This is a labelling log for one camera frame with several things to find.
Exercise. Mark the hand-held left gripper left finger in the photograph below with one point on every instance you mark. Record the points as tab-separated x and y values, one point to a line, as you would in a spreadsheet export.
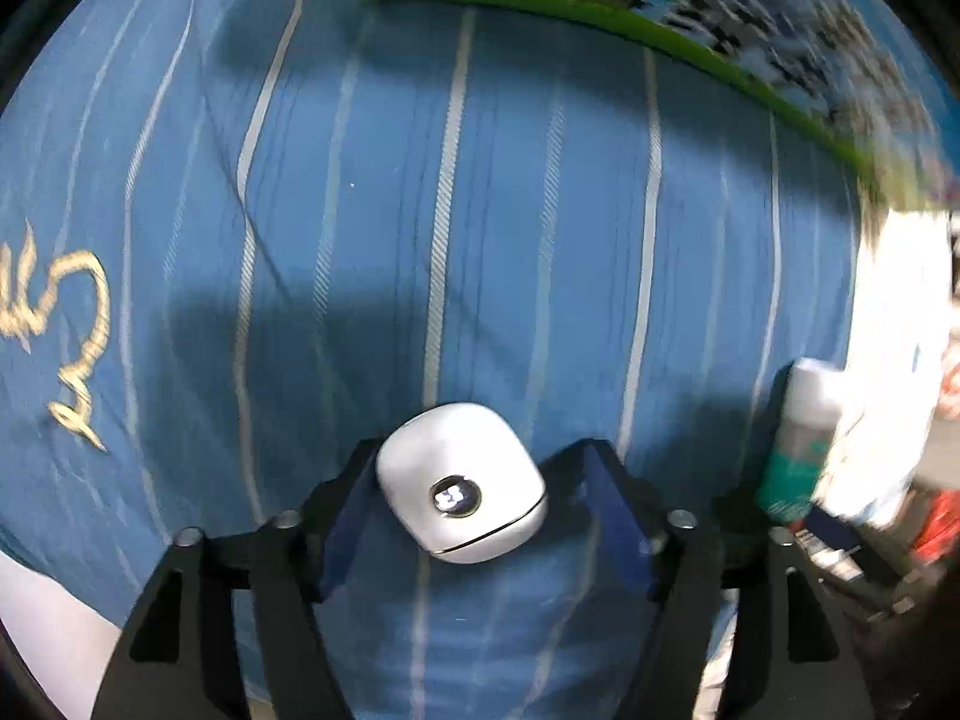
349	532

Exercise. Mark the blue striped blanket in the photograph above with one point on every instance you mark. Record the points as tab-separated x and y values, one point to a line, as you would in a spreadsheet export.
525	240

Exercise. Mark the white spray bottle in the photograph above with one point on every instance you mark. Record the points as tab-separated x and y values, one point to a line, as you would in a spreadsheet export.
795	457

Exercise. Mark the white earbud case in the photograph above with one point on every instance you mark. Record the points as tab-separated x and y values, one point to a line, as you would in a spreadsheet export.
450	457

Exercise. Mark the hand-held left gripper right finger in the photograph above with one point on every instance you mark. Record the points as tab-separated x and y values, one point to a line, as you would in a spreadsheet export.
622	525

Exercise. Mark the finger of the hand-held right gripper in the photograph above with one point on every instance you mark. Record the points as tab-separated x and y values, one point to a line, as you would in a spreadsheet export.
836	540

